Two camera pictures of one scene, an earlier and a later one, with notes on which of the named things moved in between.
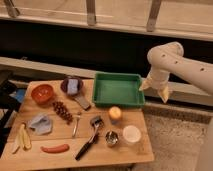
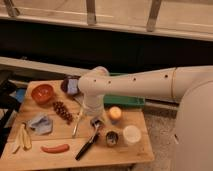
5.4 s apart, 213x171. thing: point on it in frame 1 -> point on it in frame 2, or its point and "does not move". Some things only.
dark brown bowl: x=65 y=85 does not move
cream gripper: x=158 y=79 -> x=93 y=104
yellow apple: x=114 y=112 does not move
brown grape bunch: x=62 y=111 does not move
